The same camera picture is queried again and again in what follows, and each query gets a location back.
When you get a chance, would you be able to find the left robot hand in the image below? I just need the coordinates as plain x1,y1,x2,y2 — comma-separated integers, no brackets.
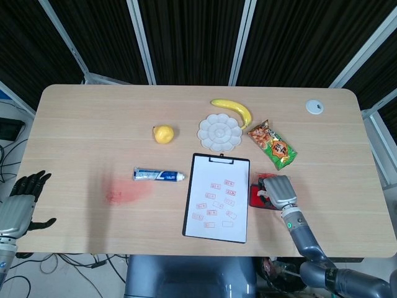
0,169,58,240

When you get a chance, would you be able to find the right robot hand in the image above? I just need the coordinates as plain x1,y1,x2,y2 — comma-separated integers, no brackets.
255,174,298,210

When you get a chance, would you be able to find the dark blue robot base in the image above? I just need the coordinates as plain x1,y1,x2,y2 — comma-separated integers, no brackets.
124,255,259,298

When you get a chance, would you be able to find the red ink pad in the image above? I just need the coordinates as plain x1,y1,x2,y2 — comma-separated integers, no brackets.
248,171,291,212

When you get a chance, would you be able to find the green orange snack bag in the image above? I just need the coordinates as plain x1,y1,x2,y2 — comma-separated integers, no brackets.
247,119,298,171

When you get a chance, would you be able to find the black clipboard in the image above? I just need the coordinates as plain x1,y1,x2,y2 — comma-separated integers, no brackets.
182,152,251,245

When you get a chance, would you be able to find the white stamped paper sheet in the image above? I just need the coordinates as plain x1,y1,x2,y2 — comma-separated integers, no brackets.
185,155,249,243

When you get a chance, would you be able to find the white flower paint palette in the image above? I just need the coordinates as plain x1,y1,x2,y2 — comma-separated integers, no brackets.
197,113,243,153

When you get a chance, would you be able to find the black trash bin bag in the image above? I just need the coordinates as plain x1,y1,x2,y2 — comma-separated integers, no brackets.
256,256,314,294

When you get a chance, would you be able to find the black box device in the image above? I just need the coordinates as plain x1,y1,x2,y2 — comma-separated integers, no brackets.
0,117,26,142

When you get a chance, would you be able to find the yellow banana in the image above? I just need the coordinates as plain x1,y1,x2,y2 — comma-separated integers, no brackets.
210,98,253,131

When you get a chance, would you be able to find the blue white toothpaste tube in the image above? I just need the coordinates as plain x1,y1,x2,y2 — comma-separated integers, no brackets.
132,166,188,183

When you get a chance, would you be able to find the yellow lemon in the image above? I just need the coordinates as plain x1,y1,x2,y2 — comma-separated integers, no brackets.
151,124,176,145

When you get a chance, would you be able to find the white round cable grommet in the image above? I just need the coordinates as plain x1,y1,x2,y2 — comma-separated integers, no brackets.
305,99,324,115

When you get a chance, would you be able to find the white partition frame post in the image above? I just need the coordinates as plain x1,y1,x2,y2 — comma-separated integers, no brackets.
125,0,157,86
0,80,37,117
360,91,397,191
37,0,92,85
328,6,397,90
228,0,259,86

